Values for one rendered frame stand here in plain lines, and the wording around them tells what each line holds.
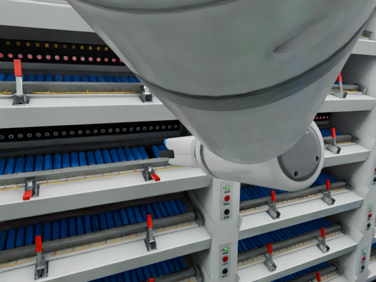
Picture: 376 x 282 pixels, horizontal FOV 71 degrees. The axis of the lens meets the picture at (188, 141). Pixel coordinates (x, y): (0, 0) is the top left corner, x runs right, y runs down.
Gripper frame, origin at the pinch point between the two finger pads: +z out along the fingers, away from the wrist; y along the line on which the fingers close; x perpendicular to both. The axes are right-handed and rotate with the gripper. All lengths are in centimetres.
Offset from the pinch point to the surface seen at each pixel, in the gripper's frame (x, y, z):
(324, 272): 61, -76, 30
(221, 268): 38.4, -19.1, 20.1
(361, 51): -27, -75, 6
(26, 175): 2.5, 29.9, 19.0
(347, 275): 63, -85, 26
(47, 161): 0.1, 25.7, 23.7
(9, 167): 0.4, 33.7, 23.2
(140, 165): 3.4, 3.8, 18.3
